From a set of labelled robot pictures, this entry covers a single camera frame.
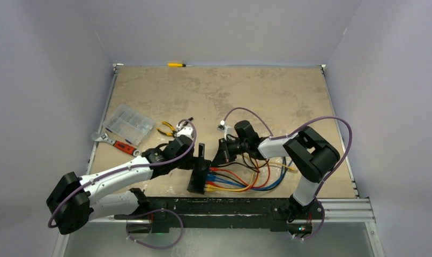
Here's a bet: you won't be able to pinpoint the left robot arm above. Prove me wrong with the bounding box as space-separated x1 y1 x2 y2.
46 135 211 235

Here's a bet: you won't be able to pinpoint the orange ethernet cable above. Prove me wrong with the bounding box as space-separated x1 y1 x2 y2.
204 161 270 192

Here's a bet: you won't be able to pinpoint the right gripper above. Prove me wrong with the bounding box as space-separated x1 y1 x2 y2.
212 137 249 166

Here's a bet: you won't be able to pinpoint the yellow handled pliers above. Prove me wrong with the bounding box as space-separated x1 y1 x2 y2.
156 117 193 138

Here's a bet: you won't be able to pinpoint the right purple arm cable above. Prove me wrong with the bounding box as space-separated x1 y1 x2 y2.
221 107 353 242

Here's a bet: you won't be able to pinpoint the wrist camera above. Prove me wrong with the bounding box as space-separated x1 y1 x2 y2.
217 120 235 140
176 122 195 139

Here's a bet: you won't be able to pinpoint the yellow ethernet cable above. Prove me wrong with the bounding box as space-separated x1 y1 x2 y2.
204 161 295 193

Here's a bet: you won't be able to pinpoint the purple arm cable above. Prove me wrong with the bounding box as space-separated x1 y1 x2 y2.
221 107 353 242
47 118 197 250

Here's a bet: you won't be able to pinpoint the black network switch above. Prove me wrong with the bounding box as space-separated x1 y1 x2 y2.
187 171 210 194

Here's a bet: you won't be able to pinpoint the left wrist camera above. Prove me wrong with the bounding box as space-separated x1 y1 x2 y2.
176 122 195 139

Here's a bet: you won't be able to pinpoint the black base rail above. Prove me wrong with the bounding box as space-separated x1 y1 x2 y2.
114 197 324 235

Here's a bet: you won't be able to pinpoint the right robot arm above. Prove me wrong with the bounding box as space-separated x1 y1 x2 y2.
212 120 340 218

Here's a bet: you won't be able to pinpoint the blue ethernet cable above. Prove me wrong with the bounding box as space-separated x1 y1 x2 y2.
206 160 286 191
207 161 291 191

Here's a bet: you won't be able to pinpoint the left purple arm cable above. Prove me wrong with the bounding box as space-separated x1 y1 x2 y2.
47 118 197 250

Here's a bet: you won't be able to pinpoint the yellow screwdriver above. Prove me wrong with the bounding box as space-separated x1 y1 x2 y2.
167 63 193 67

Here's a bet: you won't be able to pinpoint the lower blue ethernet cable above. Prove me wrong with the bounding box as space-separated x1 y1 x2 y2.
206 160 286 191

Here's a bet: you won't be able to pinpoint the red ethernet cable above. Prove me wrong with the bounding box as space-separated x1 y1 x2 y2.
208 163 271 188
206 181 252 190

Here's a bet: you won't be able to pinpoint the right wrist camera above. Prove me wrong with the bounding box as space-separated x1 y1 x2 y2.
217 120 235 140

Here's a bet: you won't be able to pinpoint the clear plastic parts box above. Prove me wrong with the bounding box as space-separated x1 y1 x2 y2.
103 104 155 145

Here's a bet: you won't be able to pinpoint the aluminium table frame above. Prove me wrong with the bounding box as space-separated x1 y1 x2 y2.
53 64 385 257

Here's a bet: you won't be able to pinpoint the upper blue ethernet cable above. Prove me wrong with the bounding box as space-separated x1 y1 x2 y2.
207 161 291 191

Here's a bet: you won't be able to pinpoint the red handled adjustable wrench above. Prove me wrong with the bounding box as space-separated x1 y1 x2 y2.
91 132 141 157

